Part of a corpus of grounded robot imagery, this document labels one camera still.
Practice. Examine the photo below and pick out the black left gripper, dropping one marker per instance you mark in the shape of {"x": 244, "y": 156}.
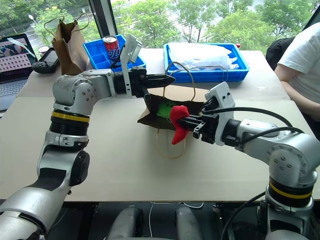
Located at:
{"x": 138, "y": 80}

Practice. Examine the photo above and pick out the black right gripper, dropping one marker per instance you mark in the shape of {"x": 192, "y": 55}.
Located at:
{"x": 208, "y": 128}

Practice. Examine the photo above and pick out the red plush toy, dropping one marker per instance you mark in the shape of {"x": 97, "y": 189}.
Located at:
{"x": 178, "y": 112}

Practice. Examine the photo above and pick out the brown paper bag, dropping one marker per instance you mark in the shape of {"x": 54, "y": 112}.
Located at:
{"x": 68, "y": 47}
{"x": 155, "y": 120}

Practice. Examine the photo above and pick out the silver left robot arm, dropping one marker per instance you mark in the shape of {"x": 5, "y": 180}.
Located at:
{"x": 72, "y": 90}

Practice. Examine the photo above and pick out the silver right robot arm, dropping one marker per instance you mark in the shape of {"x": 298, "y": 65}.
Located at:
{"x": 287, "y": 155}

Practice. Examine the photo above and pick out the green plush toy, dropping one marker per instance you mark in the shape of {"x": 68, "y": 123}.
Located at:
{"x": 163, "y": 110}

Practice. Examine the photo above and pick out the brown paper bag standing upright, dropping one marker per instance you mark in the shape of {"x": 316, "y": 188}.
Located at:
{"x": 68, "y": 47}

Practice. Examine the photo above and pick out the blue plastic crate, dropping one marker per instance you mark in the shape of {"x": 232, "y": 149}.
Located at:
{"x": 207, "y": 73}

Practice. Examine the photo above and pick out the red soda can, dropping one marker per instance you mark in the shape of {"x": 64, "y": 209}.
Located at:
{"x": 112, "y": 51}

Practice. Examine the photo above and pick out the white plastic bags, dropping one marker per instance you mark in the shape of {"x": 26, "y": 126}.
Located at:
{"x": 200, "y": 55}

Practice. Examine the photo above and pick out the blue compartment bin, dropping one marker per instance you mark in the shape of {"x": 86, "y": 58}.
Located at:
{"x": 97, "y": 53}

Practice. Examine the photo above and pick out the small red cap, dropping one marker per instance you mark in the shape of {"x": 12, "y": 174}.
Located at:
{"x": 238, "y": 46}

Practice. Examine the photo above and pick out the grey rounded robot leg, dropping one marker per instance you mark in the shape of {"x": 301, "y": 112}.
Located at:
{"x": 188, "y": 225}
{"x": 126, "y": 225}

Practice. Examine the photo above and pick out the black backpack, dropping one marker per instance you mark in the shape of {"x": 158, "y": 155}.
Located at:
{"x": 276, "y": 52}

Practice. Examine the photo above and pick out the black handheld game console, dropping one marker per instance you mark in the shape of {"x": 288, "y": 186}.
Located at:
{"x": 47, "y": 62}

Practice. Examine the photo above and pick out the cup with pink lid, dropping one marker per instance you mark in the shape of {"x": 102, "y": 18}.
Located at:
{"x": 43, "y": 50}

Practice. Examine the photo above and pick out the person in white shirt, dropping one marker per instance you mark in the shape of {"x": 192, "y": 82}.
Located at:
{"x": 303, "y": 62}

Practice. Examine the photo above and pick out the open laptop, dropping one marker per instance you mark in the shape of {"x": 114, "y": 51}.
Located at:
{"x": 13, "y": 62}

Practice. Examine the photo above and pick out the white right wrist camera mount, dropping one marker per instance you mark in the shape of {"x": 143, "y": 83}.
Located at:
{"x": 222, "y": 100}

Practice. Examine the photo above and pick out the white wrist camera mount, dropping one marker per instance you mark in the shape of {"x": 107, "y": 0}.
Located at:
{"x": 222, "y": 100}
{"x": 131, "y": 48}

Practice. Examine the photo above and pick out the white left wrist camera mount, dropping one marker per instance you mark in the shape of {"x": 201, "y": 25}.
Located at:
{"x": 131, "y": 48}

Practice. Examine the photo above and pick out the black window frame post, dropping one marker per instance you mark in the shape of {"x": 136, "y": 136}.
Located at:
{"x": 102, "y": 15}

